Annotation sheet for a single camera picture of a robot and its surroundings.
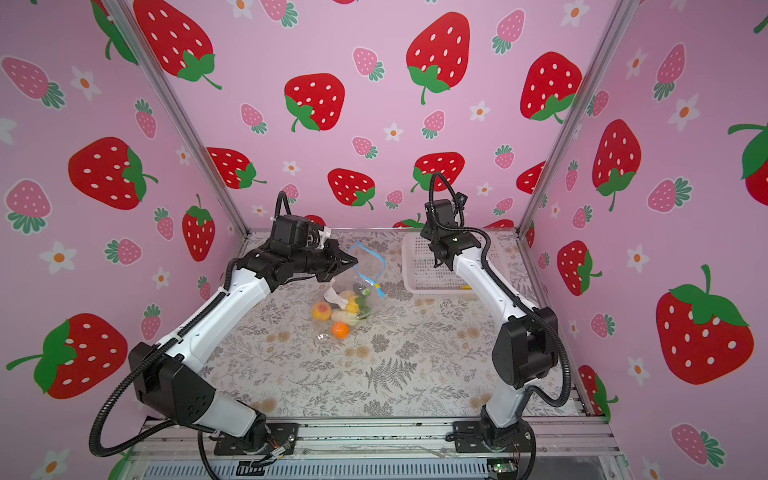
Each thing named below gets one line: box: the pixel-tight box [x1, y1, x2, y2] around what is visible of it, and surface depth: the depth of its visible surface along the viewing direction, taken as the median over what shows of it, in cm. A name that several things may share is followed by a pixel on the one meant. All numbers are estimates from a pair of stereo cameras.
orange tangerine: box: [331, 321, 351, 340], surface depth 90 cm
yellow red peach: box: [312, 301, 332, 322], surface depth 92 cm
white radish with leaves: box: [331, 297, 371, 326], surface depth 88 cm
